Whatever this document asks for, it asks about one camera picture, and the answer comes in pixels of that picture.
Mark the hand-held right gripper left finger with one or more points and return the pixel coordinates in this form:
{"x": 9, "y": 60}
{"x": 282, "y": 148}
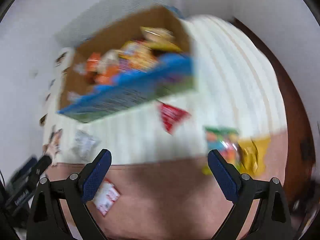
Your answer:
{"x": 96, "y": 176}

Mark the red triangular snack packet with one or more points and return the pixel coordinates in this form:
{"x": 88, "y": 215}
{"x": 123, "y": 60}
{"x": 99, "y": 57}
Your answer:
{"x": 172, "y": 115}

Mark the yellow red instant noodle packet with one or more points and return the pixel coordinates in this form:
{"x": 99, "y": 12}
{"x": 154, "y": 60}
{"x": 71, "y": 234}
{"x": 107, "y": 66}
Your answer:
{"x": 138, "y": 54}

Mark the yellow foil snack packet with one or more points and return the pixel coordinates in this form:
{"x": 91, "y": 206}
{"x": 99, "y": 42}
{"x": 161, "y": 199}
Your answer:
{"x": 253, "y": 155}

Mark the clear yellow biscuit bag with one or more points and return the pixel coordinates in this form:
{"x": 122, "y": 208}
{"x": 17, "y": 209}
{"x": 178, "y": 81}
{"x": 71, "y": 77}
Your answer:
{"x": 160, "y": 38}

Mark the orange snack packet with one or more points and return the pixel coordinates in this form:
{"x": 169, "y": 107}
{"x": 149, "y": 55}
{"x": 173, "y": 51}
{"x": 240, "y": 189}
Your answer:
{"x": 108, "y": 77}
{"x": 93, "y": 63}

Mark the colourful candy ball bag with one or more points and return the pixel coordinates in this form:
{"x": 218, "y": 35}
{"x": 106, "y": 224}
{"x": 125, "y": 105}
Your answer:
{"x": 220, "y": 142}

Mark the white bear print pillow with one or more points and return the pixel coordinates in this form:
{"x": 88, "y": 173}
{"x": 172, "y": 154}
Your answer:
{"x": 60, "y": 62}

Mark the cardboard box blue print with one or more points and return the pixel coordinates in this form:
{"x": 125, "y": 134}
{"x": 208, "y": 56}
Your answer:
{"x": 125, "y": 97}

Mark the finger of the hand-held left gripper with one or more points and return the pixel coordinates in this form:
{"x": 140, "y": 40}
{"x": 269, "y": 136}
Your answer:
{"x": 26, "y": 168}
{"x": 41, "y": 168}

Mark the grey white snack packet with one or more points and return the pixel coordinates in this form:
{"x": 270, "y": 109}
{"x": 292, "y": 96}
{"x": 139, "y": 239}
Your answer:
{"x": 83, "y": 143}

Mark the red white snack packet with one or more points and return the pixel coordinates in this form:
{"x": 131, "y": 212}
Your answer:
{"x": 107, "y": 197}

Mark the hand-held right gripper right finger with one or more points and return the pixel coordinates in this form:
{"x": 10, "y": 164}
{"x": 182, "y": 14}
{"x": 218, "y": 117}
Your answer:
{"x": 223, "y": 176}

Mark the grey white headboard cushion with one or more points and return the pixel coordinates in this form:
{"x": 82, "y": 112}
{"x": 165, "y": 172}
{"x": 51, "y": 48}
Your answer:
{"x": 112, "y": 12}

